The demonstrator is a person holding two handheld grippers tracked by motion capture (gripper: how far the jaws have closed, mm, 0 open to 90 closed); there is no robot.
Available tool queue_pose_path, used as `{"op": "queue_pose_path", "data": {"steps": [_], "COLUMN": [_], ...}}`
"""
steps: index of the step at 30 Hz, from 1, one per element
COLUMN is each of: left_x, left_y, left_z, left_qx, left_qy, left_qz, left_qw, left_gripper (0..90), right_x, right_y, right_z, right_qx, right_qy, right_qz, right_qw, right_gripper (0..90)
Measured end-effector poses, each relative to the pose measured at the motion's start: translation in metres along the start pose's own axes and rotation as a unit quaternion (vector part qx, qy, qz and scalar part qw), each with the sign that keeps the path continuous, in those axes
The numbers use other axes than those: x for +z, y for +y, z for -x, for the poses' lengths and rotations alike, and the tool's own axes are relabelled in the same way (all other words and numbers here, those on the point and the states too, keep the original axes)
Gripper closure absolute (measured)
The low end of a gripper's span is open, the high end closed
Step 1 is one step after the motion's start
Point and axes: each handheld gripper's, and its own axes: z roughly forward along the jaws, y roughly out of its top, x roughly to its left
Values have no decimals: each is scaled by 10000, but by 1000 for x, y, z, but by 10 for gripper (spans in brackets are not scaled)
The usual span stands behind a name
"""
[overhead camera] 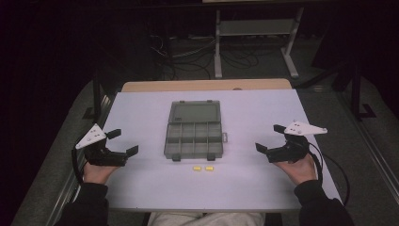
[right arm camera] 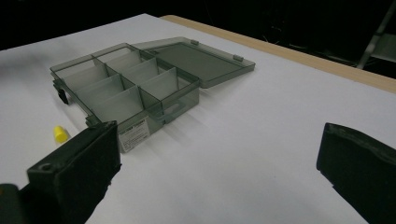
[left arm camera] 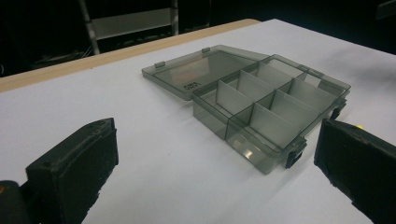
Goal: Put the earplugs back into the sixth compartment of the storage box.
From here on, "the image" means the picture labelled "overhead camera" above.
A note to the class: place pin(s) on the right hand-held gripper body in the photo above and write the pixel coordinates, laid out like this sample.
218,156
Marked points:
291,150

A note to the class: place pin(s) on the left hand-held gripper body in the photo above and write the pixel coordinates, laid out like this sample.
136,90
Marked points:
91,137

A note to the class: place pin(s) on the small yellow earplug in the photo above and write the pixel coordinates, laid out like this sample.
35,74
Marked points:
197,168
209,168

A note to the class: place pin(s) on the grey plastic compartment box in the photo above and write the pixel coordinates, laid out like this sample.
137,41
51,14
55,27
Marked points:
194,132

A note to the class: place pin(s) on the person's right hand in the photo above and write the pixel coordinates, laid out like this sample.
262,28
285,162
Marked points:
299,171

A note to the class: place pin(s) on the person's left hand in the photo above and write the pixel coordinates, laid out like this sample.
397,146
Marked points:
97,173

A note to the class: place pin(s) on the black metal stand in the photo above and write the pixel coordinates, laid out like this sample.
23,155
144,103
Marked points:
357,94
96,100

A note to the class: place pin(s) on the white table board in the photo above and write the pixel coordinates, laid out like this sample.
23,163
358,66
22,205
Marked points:
150,188

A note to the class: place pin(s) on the wooden table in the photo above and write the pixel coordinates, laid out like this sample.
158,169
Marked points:
207,85

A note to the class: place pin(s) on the person's light grey pants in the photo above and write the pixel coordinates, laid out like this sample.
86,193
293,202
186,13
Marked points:
207,219

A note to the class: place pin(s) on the white metal stand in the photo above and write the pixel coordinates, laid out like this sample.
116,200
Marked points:
257,27

